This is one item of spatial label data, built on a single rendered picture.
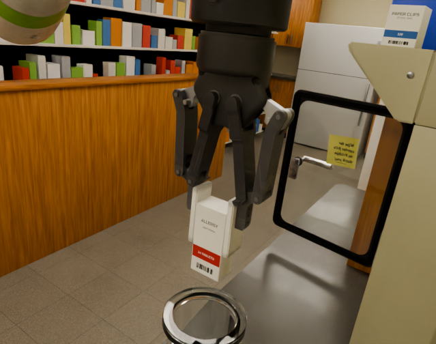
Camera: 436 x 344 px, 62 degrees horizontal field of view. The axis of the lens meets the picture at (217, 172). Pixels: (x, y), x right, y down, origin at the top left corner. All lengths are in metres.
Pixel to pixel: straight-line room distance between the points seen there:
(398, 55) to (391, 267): 0.32
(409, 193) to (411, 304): 0.18
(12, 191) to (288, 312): 1.89
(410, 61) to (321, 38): 5.20
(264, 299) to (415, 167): 0.47
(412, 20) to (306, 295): 0.62
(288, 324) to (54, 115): 1.95
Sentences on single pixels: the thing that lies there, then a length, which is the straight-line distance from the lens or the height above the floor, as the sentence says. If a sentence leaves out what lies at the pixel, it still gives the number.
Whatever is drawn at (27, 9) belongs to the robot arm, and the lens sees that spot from 0.57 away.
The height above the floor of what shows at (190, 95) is 1.44.
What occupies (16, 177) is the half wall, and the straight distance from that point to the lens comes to 2.41.
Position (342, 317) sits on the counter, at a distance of 0.92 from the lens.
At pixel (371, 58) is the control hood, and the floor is 1.49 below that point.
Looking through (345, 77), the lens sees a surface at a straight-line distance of 5.65.
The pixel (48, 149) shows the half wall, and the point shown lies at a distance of 2.47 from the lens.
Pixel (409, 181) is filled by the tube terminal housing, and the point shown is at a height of 1.33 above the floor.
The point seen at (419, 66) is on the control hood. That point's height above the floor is 1.49.
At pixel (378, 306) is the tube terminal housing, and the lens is 0.70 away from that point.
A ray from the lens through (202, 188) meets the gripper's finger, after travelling 0.41.
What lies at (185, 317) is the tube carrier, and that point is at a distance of 0.55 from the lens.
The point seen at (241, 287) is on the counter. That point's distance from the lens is 0.92.
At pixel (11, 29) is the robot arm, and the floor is 1.48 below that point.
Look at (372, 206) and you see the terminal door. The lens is 0.96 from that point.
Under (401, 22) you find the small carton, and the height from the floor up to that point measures 1.55.
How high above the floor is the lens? 1.50
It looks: 21 degrees down
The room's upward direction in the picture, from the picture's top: 6 degrees clockwise
